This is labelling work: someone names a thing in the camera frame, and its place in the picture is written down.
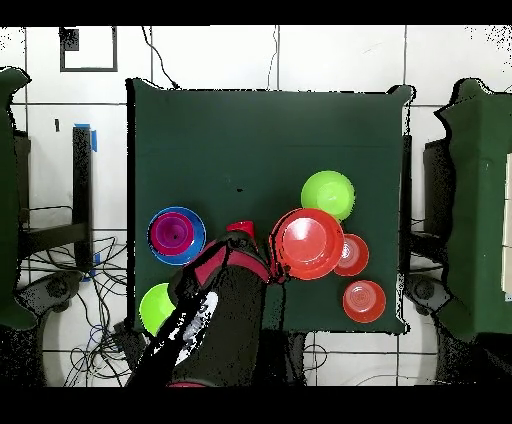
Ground gray chair base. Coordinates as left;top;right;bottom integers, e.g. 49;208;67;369
402;273;451;317

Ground black floor cable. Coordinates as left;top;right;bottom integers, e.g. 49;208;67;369
140;26;180;90

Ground dark green table cloth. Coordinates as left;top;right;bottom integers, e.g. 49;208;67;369
126;77;413;336

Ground black square floor frame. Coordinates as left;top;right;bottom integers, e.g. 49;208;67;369
58;26;119;74

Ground black stool frame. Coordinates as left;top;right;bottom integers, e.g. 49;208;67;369
15;124;95;273

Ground black power box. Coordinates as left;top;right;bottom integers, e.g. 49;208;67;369
111;320;151;361

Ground small orange bowl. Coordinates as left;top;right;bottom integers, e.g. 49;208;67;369
333;233;371;278
342;279;388;324

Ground pink bowl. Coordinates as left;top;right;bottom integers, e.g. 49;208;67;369
148;211;197;258

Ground thin floor cable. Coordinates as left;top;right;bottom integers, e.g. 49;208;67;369
266;26;280;91

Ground bundle of floor cables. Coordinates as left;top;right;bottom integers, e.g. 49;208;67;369
19;235;137;387

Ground red cup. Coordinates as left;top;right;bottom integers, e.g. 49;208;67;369
225;220;256;238

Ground green covered side table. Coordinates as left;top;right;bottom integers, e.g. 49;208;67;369
434;78;512;342
0;66;39;331

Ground black chair base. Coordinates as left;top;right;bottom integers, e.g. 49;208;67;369
15;270;85;315

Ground green bowl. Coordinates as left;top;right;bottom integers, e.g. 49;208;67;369
300;169;356;224
138;282;178;337

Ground large orange bowl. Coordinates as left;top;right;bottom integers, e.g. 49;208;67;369
271;207;346;281

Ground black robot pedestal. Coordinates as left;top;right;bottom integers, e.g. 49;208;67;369
259;329;307;387

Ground blue bowl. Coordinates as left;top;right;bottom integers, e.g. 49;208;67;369
146;206;208;266

